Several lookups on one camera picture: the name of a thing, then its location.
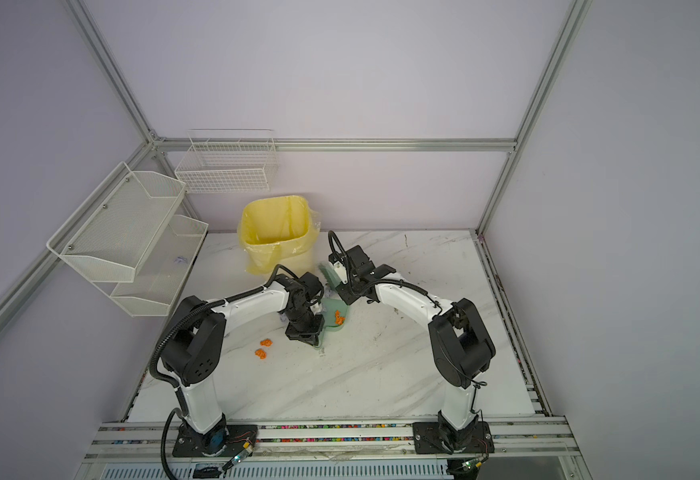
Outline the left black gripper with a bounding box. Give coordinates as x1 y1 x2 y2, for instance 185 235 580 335
285 305 324 346

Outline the green dustpan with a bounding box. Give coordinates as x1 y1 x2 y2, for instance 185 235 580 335
316 298 350 350

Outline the green hand brush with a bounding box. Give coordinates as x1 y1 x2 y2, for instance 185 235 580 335
318 262 342 296

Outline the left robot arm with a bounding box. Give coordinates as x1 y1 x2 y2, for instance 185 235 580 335
148 265 325 458

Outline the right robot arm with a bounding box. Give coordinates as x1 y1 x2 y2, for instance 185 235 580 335
328 231 496 460

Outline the orange scraps left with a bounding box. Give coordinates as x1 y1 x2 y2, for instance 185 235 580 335
255 338 273 360

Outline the cream trash bin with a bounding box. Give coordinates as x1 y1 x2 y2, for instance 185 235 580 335
237 196 321 277

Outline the yellow bin liner bag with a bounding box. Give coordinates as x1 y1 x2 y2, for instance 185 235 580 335
237 196 322 277

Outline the lower white mesh shelf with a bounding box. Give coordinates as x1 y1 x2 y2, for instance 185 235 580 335
110 215 208 317

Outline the white mesh shelf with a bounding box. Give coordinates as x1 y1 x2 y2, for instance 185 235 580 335
110 215 208 317
47 162 187 283

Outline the upper white mesh shelf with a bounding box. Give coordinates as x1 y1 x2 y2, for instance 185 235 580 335
47 162 187 283

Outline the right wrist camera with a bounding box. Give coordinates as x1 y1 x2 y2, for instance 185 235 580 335
331 261 348 284

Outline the white wire wall basket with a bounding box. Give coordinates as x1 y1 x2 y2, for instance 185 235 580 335
175 129 279 194

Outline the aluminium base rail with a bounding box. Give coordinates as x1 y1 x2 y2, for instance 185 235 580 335
76 417 591 479

